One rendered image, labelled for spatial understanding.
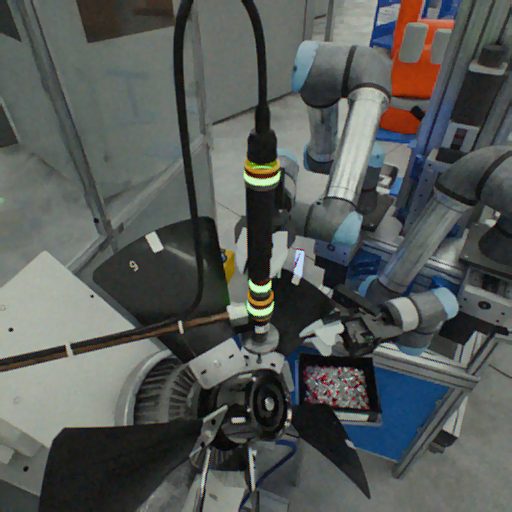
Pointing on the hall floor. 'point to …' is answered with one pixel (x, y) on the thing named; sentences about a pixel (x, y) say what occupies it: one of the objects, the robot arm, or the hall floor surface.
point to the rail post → (430, 431)
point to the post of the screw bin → (298, 461)
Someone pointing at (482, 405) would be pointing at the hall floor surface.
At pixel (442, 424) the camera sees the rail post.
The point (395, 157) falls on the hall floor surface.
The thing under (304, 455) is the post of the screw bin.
